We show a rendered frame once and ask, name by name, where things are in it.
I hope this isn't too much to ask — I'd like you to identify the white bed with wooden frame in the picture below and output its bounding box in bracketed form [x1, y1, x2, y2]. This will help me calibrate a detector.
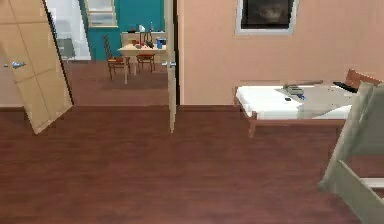
[233, 68, 384, 139]

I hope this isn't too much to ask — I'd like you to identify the light wooden dining table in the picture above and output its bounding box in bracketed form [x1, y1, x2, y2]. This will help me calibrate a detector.
[117, 43, 168, 85]

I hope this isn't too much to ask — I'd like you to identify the light wooden room door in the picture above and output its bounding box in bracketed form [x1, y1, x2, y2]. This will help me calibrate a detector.
[0, 0, 74, 136]
[163, 0, 178, 134]

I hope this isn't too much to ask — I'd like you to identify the grey book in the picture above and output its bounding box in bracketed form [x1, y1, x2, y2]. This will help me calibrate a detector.
[285, 85, 305, 96]

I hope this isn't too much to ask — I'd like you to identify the beige kitchen counter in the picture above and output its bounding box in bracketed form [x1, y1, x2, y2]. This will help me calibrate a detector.
[120, 31, 167, 48]

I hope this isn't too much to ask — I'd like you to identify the white framed window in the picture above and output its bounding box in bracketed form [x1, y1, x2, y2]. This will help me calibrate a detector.
[83, 0, 119, 29]

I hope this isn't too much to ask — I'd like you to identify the grey framed dark picture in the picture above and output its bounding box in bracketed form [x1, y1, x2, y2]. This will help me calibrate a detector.
[235, 0, 300, 36]

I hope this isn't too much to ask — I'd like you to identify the brown wooden chair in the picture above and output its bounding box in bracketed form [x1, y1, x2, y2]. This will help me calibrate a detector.
[135, 53, 157, 75]
[102, 34, 132, 81]

